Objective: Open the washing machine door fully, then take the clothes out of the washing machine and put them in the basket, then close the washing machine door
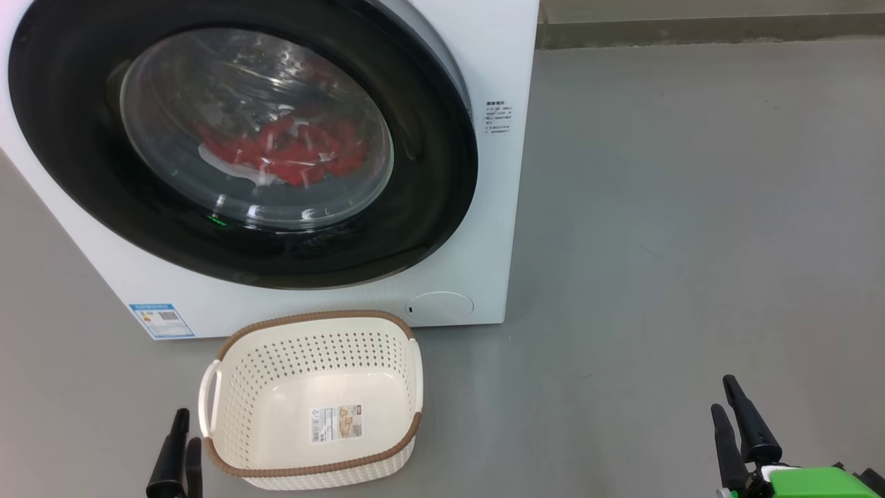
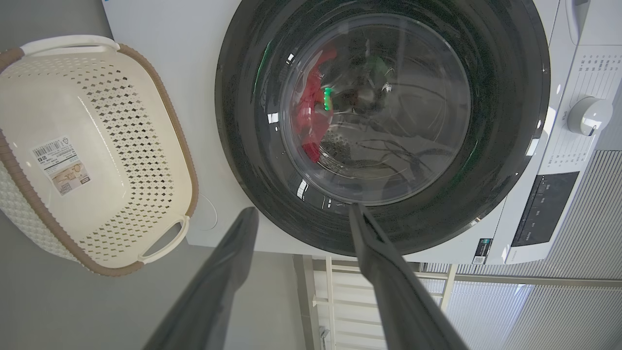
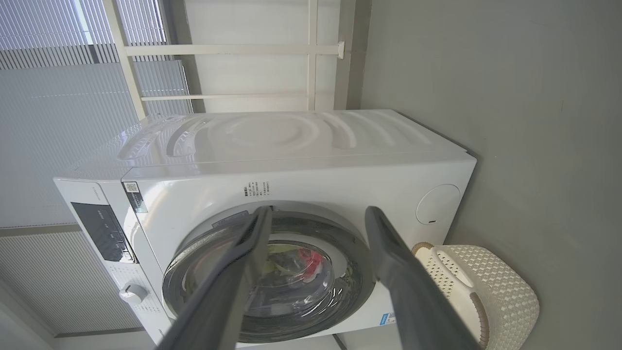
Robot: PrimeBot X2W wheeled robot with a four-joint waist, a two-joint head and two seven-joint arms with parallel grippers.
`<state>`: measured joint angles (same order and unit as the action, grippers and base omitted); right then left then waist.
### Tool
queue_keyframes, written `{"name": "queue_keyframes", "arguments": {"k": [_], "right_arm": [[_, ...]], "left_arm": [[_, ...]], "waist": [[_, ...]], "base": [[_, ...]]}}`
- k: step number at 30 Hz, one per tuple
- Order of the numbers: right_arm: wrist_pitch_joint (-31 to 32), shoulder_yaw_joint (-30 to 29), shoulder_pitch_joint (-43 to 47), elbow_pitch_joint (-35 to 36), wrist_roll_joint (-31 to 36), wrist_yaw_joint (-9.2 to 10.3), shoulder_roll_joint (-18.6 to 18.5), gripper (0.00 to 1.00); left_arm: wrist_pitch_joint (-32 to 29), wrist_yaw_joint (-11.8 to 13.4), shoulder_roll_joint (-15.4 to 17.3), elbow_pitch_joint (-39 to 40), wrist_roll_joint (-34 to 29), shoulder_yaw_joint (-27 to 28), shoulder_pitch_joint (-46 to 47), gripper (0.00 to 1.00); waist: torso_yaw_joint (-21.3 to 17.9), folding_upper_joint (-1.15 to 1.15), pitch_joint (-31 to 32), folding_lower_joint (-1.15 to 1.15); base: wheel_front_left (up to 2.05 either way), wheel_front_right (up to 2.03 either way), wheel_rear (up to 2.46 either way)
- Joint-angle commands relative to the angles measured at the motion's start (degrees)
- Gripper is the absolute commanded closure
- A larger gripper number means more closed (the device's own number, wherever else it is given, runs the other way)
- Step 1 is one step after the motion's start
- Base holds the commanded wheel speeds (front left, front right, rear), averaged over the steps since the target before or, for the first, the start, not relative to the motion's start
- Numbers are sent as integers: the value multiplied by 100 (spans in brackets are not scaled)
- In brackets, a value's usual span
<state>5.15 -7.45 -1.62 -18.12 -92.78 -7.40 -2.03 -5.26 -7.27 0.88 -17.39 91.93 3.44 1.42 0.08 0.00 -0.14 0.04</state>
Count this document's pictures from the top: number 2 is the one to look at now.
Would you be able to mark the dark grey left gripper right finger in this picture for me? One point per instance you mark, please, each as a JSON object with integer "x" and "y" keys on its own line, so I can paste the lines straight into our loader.
{"x": 398, "y": 301}

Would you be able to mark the cream plastic laundry basket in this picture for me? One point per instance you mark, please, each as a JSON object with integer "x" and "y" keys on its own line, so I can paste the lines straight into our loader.
{"x": 97, "y": 209}

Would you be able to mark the stainless steel washing machine drum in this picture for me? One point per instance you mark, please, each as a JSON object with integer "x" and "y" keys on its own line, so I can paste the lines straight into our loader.
{"x": 350, "y": 155}

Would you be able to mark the white barcode product label sticker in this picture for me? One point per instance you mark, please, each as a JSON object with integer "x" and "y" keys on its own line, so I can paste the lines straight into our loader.
{"x": 58, "y": 165}

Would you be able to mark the red garment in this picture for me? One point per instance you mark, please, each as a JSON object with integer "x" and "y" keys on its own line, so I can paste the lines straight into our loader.
{"x": 311, "y": 121}

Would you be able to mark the white metal rack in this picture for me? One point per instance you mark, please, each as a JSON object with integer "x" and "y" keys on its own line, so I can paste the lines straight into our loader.
{"x": 330, "y": 301}

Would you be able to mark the white washing machine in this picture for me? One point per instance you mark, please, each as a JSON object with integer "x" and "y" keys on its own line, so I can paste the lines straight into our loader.
{"x": 170, "y": 29}

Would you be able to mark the black washing machine display panel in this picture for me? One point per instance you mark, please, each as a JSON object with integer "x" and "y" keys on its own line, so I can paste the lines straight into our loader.
{"x": 544, "y": 209}

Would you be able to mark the white detergent drawer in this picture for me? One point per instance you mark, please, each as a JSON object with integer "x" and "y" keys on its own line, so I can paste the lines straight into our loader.
{"x": 602, "y": 24}

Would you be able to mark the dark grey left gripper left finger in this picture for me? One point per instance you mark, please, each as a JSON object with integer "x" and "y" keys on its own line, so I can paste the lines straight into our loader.
{"x": 214, "y": 291}

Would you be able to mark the black QR code sticker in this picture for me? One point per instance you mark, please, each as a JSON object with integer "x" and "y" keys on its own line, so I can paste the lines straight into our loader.
{"x": 482, "y": 250}

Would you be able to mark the washing machine door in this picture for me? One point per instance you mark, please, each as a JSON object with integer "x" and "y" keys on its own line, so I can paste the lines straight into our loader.
{"x": 243, "y": 146}

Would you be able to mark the white washing machine control knob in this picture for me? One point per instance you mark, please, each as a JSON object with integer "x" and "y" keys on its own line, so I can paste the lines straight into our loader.
{"x": 588, "y": 115}

